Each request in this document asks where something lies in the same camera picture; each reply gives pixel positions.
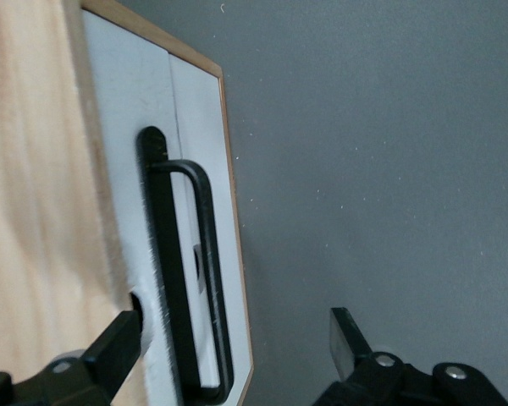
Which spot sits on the wooden drawer with white front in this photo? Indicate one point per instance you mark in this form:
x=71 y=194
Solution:
x=127 y=93

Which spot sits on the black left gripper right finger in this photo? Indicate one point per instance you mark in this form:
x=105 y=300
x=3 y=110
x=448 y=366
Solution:
x=355 y=351

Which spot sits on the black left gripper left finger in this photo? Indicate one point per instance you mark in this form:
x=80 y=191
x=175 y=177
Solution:
x=114 y=347

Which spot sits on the light wooden cabinet box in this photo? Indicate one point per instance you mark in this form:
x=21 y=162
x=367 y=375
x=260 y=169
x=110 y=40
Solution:
x=29 y=169

